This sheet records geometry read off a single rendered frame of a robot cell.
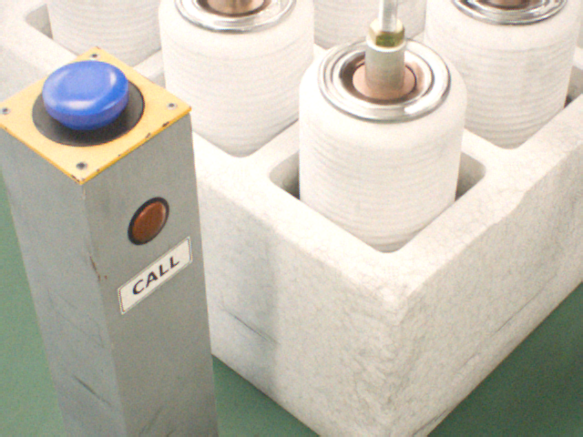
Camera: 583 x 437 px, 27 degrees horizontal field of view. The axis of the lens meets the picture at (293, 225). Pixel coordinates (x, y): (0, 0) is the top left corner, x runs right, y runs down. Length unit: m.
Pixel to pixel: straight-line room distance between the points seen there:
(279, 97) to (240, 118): 0.03
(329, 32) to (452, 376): 0.24
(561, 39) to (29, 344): 0.43
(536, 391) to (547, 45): 0.25
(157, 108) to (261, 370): 0.30
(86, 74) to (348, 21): 0.28
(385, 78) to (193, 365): 0.20
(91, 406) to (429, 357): 0.21
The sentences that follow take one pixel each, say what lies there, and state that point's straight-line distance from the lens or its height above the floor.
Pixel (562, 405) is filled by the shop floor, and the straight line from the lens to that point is 0.87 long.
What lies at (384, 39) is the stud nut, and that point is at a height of 0.29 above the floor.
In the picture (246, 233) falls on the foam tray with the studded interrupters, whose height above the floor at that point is 0.16.
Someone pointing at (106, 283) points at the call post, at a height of 0.24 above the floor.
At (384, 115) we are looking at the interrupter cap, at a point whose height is 0.25.
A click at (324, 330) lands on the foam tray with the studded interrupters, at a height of 0.12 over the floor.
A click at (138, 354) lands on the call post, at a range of 0.67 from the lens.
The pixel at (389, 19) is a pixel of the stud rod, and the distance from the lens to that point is 0.67.
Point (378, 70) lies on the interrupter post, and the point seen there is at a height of 0.27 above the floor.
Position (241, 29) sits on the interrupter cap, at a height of 0.25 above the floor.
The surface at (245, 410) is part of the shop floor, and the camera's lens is 0.85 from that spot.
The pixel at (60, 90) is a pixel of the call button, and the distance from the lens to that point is 0.58.
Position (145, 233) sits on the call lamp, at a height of 0.26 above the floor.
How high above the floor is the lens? 0.70
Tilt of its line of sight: 46 degrees down
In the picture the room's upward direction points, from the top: straight up
